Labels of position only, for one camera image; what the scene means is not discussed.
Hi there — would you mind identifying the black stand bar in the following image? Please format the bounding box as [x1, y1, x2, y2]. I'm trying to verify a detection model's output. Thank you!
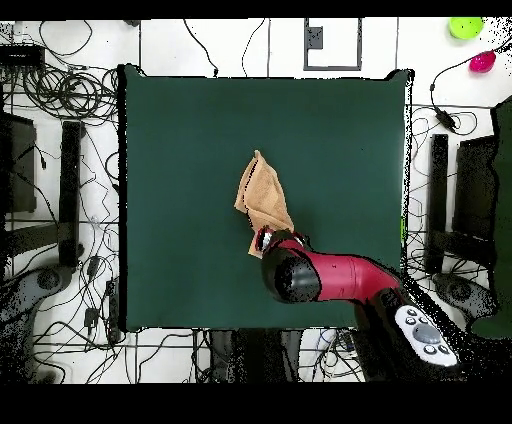
[57, 120, 86, 269]
[425, 133, 450, 275]

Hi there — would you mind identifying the thin black floor cable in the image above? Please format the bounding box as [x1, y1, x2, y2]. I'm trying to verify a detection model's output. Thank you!
[182, 17, 220, 78]
[240, 17, 267, 77]

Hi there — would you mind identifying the black box device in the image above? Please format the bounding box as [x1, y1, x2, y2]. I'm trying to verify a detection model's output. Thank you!
[0, 44, 46, 69]

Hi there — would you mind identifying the tan terry towel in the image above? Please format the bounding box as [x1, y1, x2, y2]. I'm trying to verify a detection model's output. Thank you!
[233, 149, 296, 259]

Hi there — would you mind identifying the dark green table cloth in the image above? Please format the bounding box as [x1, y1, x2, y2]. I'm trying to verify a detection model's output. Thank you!
[119, 63, 415, 333]

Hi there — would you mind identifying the pink bowl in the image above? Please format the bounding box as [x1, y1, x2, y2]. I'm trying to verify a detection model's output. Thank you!
[468, 50, 497, 74]

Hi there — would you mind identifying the lime green bowl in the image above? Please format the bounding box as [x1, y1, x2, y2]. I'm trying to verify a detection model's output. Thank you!
[448, 16, 485, 40]

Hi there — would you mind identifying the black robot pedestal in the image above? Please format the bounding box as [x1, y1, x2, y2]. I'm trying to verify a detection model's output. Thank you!
[209, 328, 303, 383]

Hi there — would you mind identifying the coil of black cables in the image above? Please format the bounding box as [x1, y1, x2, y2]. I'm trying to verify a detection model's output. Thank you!
[21, 65, 121, 121]

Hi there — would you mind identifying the grey rectangular floor frame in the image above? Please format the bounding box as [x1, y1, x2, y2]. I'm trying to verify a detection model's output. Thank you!
[302, 17, 363, 72]

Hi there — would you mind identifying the grey round base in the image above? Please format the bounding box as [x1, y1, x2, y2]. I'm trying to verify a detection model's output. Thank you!
[0, 265, 75, 321]
[433, 271, 497, 321]

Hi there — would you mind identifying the spare dark green cloth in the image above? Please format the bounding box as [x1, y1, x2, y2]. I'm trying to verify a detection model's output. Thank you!
[471, 95, 512, 341]

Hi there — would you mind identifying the black power adapter with cable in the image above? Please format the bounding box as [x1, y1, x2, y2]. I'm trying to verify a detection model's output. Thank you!
[429, 47, 512, 135]

